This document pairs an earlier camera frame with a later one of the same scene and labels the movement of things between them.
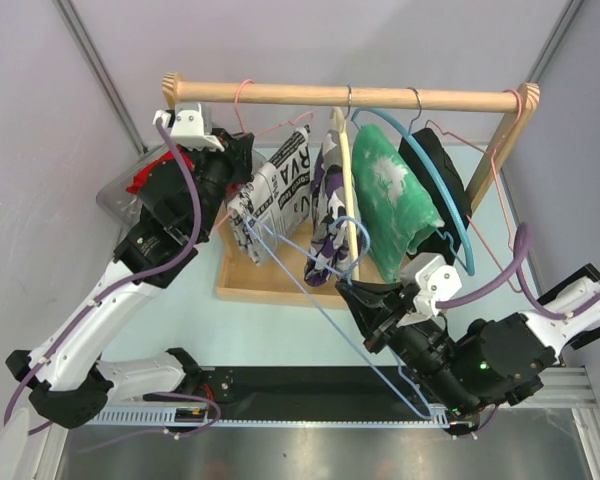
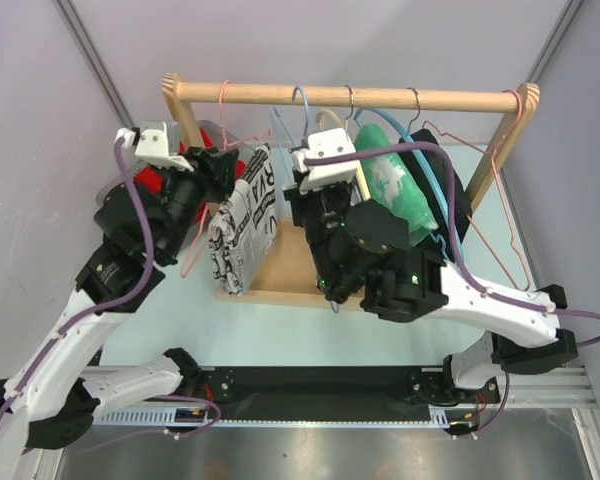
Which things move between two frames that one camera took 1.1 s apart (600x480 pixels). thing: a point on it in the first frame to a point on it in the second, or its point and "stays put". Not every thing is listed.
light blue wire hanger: [327, 312] to [304, 138]
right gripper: [378, 328] to [297, 200]
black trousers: [445, 240] stays put
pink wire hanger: [224, 222] to [226, 145]
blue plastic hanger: [459, 196] to [418, 155]
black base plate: [312, 393] stays put
